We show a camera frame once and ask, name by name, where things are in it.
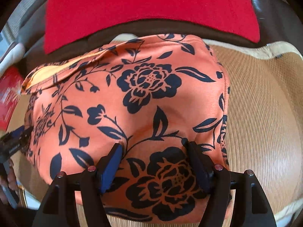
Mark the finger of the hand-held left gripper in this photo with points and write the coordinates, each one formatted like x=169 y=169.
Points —
x=11 y=147
x=19 y=133

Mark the orange black floral garment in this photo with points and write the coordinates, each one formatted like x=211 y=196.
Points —
x=153 y=99

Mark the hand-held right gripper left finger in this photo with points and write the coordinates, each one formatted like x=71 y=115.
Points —
x=111 y=170

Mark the red blanket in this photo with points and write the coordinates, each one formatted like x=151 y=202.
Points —
x=142 y=4

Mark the person's left hand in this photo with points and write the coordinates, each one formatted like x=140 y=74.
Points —
x=12 y=178

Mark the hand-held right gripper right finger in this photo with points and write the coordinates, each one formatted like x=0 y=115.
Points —
x=201 y=167

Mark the woven bamboo sofa mat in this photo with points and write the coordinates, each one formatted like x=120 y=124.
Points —
x=260 y=123

